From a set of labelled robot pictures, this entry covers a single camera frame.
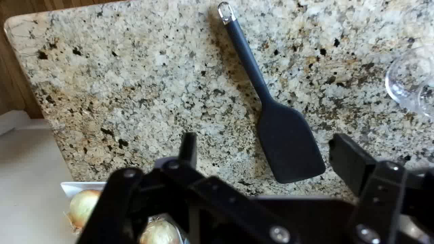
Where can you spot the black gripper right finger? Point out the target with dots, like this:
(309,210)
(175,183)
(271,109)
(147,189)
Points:
(385,191)

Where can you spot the black silicone spatula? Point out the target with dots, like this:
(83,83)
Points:
(285,137)

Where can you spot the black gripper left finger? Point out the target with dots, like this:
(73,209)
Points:
(205,209)

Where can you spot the yellow onion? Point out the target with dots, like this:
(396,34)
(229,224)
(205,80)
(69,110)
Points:
(160,232)
(82,206)

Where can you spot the clear glass fruit bowl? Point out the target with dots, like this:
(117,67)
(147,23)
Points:
(410,80)

